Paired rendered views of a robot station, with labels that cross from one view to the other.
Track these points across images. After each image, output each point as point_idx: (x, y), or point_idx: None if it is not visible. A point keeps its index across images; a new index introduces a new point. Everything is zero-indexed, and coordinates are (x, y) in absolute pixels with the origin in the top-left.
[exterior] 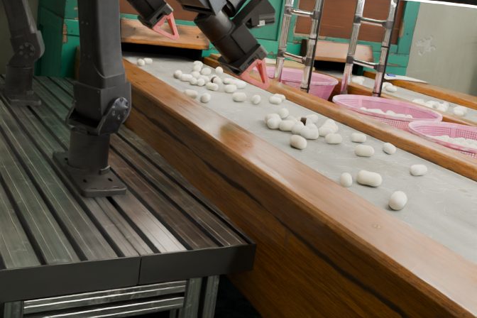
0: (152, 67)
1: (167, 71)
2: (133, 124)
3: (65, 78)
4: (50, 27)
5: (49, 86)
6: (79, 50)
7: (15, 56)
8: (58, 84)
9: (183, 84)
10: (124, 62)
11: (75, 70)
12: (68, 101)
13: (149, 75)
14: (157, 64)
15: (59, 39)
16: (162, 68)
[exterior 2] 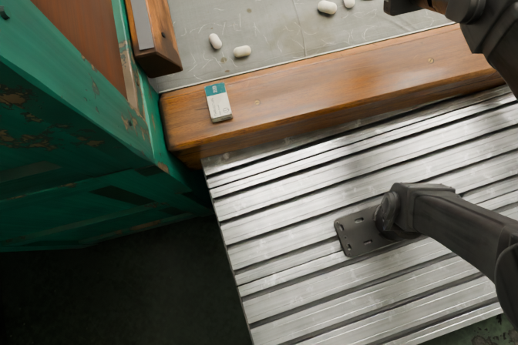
0: (241, 37)
1: (270, 18)
2: (498, 82)
3: (210, 173)
4: (8, 209)
5: (299, 189)
6: (200, 145)
7: None
8: (270, 179)
9: (373, 7)
10: (330, 72)
11: (189, 159)
12: (384, 158)
13: (428, 43)
14: (202, 28)
15: (133, 181)
16: (245, 24)
